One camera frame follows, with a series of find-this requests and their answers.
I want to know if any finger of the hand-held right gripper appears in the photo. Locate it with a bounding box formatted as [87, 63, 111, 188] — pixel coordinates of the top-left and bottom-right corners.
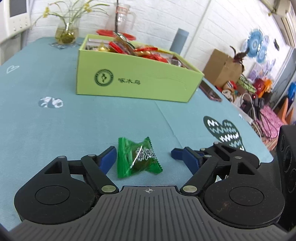
[201, 142, 260, 168]

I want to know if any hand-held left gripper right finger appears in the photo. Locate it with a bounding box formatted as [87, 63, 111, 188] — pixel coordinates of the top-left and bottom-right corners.
[171, 146, 256, 195]

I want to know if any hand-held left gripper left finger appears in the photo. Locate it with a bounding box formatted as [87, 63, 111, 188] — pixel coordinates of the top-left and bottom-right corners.
[43, 146, 119, 194]

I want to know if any green snack packet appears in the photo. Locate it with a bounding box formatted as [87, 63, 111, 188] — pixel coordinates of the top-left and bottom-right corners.
[117, 136, 163, 179]

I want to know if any green cardboard box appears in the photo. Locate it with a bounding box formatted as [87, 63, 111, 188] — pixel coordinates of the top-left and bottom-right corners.
[76, 34, 205, 103]

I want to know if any red snack packet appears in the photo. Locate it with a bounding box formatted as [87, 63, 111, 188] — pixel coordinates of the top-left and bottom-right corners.
[109, 40, 132, 55]

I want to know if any orange-red nut snack packet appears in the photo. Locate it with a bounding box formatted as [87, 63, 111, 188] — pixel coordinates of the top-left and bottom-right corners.
[134, 46, 160, 57]

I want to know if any pink patterned cloth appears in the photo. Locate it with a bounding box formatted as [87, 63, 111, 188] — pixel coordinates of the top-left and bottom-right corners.
[259, 106, 281, 139]

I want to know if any teal tablecloth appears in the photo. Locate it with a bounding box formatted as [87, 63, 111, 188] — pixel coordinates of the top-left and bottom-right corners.
[0, 36, 274, 232]

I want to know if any orange chair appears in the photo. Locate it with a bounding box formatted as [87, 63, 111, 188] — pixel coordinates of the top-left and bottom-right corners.
[277, 97, 290, 124]

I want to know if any santa toy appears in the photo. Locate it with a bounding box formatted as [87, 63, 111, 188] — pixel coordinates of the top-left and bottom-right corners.
[222, 81, 237, 103]

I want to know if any pink smartphone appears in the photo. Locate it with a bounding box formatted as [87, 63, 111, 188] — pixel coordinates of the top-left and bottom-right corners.
[199, 80, 223, 102]

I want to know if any green striped bag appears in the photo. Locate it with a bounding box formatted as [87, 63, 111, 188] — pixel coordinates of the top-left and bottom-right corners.
[238, 75, 256, 92]

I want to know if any red vase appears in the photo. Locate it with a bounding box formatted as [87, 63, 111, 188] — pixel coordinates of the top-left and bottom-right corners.
[254, 78, 266, 93]

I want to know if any brown cardboard box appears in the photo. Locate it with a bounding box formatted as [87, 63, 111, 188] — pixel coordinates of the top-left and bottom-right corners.
[203, 49, 244, 88]

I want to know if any dark feathery plant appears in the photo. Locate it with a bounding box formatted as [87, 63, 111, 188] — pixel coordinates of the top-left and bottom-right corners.
[230, 46, 247, 73]

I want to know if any small blue paper fan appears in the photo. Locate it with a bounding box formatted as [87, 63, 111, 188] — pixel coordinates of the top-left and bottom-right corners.
[257, 44, 270, 63]

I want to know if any large blue paper fan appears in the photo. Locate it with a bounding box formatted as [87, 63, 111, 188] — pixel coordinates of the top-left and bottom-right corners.
[245, 29, 266, 58]

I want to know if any lace doily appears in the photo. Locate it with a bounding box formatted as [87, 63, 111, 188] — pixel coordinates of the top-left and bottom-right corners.
[48, 41, 82, 49]

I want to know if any red plastic basket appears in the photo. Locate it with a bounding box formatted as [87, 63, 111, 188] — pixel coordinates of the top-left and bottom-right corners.
[96, 29, 136, 42]

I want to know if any plant in glass vase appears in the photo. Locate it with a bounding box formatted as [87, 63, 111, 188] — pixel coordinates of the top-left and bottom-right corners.
[31, 0, 110, 45]

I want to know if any white air conditioner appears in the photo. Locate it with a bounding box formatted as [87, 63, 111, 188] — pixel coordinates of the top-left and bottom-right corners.
[269, 0, 296, 48]

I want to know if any glass pitcher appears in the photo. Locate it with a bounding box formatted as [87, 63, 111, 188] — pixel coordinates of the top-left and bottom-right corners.
[105, 2, 137, 39]

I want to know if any white dispenser machine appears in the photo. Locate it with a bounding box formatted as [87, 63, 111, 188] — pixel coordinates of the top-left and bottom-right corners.
[0, 0, 31, 45]

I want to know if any purple wall poster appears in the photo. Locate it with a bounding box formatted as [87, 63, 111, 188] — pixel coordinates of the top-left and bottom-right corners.
[250, 63, 263, 80]

